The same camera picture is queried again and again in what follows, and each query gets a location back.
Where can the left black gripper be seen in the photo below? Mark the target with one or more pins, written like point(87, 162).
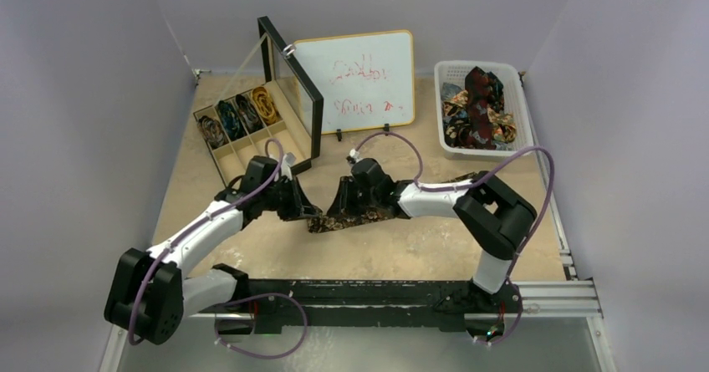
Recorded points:
point(299, 206)

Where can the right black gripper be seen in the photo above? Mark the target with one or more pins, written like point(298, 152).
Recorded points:
point(351, 197)

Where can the brown floral black tie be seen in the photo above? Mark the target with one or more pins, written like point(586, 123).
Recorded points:
point(343, 220)

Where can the white plastic basket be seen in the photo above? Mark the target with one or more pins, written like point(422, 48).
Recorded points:
point(454, 72)

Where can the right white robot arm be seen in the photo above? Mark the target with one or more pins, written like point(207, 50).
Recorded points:
point(497, 217)

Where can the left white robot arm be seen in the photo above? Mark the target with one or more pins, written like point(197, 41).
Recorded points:
point(183, 258)

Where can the black tie storage box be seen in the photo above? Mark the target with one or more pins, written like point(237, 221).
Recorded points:
point(269, 63)

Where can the dark grey rolled tie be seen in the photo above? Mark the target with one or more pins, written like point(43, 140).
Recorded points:
point(248, 114)

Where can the blue dark rolled tie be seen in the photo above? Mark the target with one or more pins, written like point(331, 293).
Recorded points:
point(230, 120)

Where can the grey patterned rolled tie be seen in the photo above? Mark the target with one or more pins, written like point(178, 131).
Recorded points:
point(212, 132)

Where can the yellow rolled tie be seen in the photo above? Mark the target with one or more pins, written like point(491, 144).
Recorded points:
point(265, 106)

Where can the small whiteboard with stand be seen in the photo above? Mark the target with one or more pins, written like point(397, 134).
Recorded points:
point(365, 79)

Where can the colourful patterned tie pile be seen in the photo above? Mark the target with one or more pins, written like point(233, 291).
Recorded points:
point(456, 125)

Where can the dark red tie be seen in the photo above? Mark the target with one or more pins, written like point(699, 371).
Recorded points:
point(484, 92)

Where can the black aluminium mounting rail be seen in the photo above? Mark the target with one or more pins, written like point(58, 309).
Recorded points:
point(273, 304)

